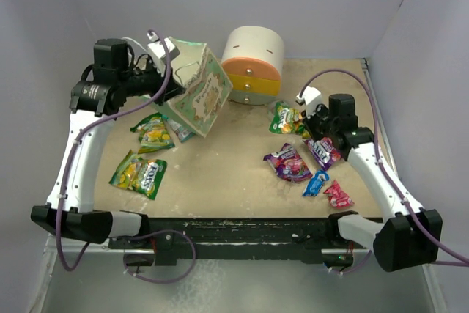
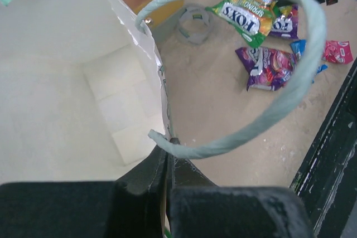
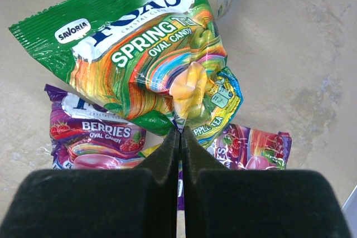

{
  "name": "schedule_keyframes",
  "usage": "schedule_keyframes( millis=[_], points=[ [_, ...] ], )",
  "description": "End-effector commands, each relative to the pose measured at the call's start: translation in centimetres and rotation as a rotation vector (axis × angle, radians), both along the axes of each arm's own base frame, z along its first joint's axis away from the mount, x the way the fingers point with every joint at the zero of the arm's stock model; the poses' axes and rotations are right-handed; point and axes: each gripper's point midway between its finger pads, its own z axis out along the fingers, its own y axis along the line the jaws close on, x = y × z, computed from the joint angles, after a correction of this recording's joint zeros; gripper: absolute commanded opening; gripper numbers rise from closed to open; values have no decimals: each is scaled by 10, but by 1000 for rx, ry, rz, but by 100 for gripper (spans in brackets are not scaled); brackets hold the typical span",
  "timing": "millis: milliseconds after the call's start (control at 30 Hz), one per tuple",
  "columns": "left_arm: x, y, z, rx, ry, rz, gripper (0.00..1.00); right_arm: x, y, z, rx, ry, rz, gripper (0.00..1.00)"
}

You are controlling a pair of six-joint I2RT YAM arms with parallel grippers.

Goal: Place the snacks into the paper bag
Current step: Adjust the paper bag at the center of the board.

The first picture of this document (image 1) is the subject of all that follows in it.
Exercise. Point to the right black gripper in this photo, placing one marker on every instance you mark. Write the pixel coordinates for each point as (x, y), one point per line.
(320, 109)

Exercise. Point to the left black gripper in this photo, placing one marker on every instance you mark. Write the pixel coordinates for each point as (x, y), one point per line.
(172, 89)

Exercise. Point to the purple Foxs candy bag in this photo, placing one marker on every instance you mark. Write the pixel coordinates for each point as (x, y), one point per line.
(323, 152)

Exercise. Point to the green Foxs candy bag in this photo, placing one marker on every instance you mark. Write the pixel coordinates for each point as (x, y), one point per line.
(288, 121)

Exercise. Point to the green Fresh paper bag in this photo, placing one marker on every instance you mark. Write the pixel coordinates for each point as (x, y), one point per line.
(207, 87)

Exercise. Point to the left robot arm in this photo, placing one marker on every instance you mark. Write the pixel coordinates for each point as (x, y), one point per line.
(95, 105)

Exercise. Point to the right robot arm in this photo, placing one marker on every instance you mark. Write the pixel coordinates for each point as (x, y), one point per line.
(402, 239)

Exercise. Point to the green yellow candy bag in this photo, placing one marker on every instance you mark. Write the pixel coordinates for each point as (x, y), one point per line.
(153, 135)

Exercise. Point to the purple berry candy bag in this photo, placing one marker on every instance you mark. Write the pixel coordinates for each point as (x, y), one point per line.
(288, 164)

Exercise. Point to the large green Foxs bag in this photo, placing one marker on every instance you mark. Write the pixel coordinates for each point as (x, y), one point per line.
(140, 175)

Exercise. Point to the small blue snack packet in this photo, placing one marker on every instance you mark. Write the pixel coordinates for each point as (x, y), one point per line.
(316, 183)

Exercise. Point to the clear tape roll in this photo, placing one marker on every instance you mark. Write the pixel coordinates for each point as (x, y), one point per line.
(272, 109)

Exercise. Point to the small red snack packet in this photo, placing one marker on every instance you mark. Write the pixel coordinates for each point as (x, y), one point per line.
(338, 198)

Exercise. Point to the teal snack packet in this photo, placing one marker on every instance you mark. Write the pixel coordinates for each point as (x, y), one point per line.
(182, 133)

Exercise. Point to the pastel mini drawer cabinet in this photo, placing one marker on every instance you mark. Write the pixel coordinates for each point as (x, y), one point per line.
(253, 60)

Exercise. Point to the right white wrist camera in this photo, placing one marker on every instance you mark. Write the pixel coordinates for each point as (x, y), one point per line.
(310, 98)

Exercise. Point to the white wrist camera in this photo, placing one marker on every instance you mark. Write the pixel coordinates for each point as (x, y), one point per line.
(156, 50)
(310, 98)

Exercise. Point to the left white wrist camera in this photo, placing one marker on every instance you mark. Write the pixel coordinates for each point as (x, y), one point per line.
(156, 50)

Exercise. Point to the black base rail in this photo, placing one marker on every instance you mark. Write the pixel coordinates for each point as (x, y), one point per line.
(307, 240)

